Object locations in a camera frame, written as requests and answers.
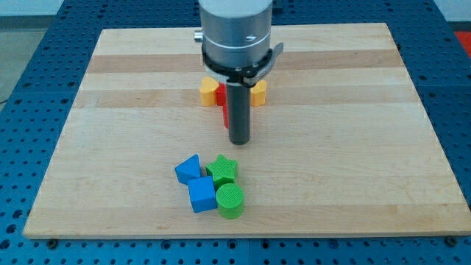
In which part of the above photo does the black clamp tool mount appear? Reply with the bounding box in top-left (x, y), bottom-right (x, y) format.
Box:
top-left (202, 42), bottom-right (284, 88)

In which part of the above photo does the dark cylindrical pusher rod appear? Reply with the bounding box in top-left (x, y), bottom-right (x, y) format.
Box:
top-left (227, 83), bottom-right (250, 145)

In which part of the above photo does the green star block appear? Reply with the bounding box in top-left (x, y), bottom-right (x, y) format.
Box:
top-left (205, 154), bottom-right (238, 189)

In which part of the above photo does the green cylinder block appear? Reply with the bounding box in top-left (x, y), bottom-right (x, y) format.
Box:
top-left (216, 183), bottom-right (244, 219)

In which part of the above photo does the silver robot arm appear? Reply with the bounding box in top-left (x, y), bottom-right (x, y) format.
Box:
top-left (194, 0), bottom-right (284, 145)

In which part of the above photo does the red block upper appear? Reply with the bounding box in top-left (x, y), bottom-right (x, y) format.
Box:
top-left (216, 83), bottom-right (227, 106)

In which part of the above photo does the red block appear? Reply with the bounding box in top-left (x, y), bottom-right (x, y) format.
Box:
top-left (216, 83), bottom-right (227, 106)
top-left (222, 105), bottom-right (229, 129)

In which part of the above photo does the red block lower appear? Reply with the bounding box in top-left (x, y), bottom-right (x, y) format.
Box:
top-left (222, 105), bottom-right (229, 129)

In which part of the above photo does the yellow heart block right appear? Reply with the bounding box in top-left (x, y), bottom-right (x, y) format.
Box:
top-left (250, 80), bottom-right (267, 107)

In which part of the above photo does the yellow heart block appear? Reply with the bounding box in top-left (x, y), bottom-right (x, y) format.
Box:
top-left (250, 80), bottom-right (267, 107)
top-left (199, 77), bottom-right (219, 107)

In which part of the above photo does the yellow heart block left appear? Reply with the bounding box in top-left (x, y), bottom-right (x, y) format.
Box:
top-left (199, 77), bottom-right (219, 107)

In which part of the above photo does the blue triangle block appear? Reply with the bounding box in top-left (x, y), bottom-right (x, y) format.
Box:
top-left (174, 154), bottom-right (201, 185)

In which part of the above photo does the blue cube block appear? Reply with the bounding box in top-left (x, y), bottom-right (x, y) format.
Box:
top-left (188, 176), bottom-right (217, 213)

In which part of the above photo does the wooden board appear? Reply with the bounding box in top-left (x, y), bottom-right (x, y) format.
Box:
top-left (24, 23), bottom-right (470, 239)

